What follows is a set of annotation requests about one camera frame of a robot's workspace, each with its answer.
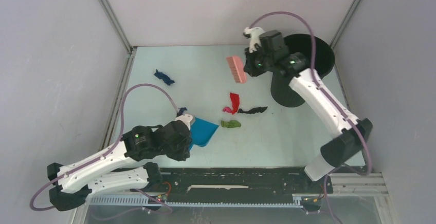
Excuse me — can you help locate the blue plastic dustpan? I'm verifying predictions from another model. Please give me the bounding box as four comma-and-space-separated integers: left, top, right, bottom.
189, 118, 219, 150

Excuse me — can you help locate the pink hand brush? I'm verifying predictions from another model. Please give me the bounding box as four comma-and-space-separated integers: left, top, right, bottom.
226, 55, 247, 84

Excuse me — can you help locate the black plastic trash bin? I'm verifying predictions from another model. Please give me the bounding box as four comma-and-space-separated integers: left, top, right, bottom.
270, 33, 335, 107

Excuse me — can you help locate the black paper scrap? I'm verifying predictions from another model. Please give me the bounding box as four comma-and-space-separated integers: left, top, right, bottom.
238, 106, 268, 115

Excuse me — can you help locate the red paper scrap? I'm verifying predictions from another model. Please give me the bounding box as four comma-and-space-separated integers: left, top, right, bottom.
229, 92, 240, 115

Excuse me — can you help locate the pink paper scrap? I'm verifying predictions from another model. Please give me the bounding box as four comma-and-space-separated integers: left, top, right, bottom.
222, 106, 232, 113

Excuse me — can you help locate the green paper scrap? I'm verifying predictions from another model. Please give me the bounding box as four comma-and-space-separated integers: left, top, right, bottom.
221, 120, 242, 128

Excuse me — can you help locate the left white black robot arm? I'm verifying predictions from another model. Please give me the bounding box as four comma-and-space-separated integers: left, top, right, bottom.
47, 120, 192, 211

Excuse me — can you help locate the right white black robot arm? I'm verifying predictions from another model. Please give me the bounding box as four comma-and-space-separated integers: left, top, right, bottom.
243, 27, 373, 192

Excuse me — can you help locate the small dark blue paper scrap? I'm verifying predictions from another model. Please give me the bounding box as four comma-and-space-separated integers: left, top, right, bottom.
176, 107, 187, 117

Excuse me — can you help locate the large dark blue paper scrap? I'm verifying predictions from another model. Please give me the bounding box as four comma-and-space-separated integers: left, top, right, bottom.
154, 69, 175, 86

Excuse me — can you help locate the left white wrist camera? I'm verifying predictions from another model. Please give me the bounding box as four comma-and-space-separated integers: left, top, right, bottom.
175, 114, 195, 130

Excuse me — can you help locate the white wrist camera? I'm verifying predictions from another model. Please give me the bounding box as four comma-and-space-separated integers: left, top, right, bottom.
175, 114, 195, 130
243, 27, 265, 53

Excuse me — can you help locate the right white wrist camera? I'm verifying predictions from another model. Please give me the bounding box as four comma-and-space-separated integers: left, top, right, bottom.
243, 27, 265, 53

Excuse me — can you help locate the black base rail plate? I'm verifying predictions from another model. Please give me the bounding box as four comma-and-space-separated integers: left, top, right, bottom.
142, 167, 333, 203

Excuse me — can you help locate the white cable duct strip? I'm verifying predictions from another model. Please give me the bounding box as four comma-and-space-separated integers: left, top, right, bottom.
88, 194, 303, 208

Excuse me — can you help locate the left aluminium corner post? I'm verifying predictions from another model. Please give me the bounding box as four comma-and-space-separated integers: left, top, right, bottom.
86, 0, 134, 53

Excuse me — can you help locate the aluminium corner post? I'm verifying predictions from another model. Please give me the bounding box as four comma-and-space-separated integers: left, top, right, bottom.
86, 0, 134, 53
329, 0, 375, 51

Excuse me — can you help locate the right aluminium corner post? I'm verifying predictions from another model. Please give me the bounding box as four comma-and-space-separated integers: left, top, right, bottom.
329, 0, 375, 51

